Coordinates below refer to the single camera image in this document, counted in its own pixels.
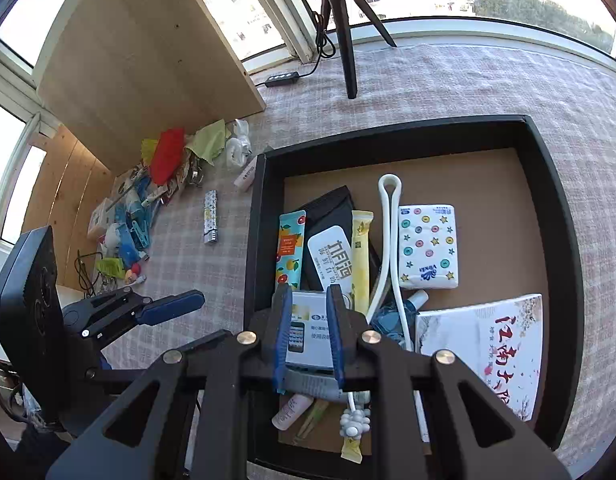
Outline thin black cable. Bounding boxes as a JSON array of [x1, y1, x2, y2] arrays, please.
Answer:
[[75, 250, 103, 297]]

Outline wooden board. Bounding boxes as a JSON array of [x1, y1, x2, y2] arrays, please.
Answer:
[[35, 0, 267, 176]]

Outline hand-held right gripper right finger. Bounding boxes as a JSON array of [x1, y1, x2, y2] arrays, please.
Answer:
[[325, 284, 571, 480]]

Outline clear card box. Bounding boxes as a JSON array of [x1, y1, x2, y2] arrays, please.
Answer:
[[283, 290, 349, 402]]

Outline wooden desktop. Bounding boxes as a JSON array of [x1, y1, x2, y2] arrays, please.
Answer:
[[20, 125, 116, 293]]

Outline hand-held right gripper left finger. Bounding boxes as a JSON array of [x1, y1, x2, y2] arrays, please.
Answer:
[[45, 284, 295, 480]]

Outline white flexible phone holder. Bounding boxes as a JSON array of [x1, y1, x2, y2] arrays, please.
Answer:
[[340, 174, 415, 438]]

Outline white crumpled plastic bag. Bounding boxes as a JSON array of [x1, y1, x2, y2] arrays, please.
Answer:
[[225, 119, 253, 168]]

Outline checked tablecloth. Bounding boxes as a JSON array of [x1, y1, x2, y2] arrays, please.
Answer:
[[95, 42, 616, 480]]

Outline black tripod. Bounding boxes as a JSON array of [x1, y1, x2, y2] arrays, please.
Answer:
[[315, 0, 397, 100]]

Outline small blue bottle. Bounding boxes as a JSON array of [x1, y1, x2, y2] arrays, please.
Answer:
[[374, 289, 429, 351]]

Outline black tray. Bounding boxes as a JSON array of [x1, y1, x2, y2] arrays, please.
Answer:
[[243, 115, 586, 468]]

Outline yellow-green packet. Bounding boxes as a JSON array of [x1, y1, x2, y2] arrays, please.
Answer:
[[140, 137, 161, 166]]

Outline white pack with black print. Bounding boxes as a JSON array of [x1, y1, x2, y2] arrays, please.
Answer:
[[308, 226, 355, 292]]

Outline red cloth pouch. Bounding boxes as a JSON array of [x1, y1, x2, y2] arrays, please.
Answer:
[[150, 127, 187, 186]]

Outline small cream tube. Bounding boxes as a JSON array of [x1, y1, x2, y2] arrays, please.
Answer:
[[271, 393, 315, 431]]

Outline white book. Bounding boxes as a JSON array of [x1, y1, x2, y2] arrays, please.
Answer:
[[414, 294, 545, 442]]

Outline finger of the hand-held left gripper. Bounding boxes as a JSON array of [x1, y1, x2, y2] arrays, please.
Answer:
[[84, 364, 156, 385], [62, 287, 207, 343]]

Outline black pouch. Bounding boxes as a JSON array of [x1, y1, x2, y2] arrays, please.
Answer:
[[300, 185, 383, 291]]

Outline blue plastic hooks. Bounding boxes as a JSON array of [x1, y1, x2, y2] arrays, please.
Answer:
[[115, 197, 153, 261]]

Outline teal fruit print packet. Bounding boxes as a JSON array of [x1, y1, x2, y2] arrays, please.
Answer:
[[274, 210, 307, 294]]

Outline black cable with controller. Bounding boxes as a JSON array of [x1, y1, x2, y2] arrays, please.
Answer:
[[264, 10, 339, 88]]

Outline lime green plastic item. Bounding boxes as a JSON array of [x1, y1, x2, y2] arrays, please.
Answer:
[[95, 257, 126, 279]]

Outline wooden chopstick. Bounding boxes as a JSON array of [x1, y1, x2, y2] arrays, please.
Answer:
[[292, 402, 323, 445], [300, 400, 332, 436]]

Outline green cloth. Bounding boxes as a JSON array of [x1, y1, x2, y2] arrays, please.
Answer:
[[185, 120, 231, 167]]

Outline patterned tissue pack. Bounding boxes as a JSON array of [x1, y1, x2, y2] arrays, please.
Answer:
[[398, 204, 459, 291]]

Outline white window frame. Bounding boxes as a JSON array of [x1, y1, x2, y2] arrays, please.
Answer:
[[0, 0, 616, 261]]

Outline long yellow stick sachet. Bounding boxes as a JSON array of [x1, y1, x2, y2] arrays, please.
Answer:
[[340, 210, 375, 463]]

